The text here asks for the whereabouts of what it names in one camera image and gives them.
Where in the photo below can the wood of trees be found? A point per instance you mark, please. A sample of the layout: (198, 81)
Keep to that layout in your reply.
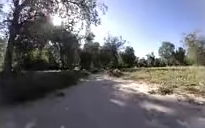
(90, 55)

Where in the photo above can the grey dirt path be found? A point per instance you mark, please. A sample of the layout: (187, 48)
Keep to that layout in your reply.
(100, 106)

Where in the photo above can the shaded grass verge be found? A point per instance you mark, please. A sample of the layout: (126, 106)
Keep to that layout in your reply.
(30, 85)

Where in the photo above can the dry grass field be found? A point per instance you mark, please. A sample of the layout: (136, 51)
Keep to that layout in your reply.
(176, 78)

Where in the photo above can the row of distant trees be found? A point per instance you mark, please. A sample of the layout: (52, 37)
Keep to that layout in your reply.
(180, 53)

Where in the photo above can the large tree with dark trunk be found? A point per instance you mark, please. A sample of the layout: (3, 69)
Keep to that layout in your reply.
(12, 40)

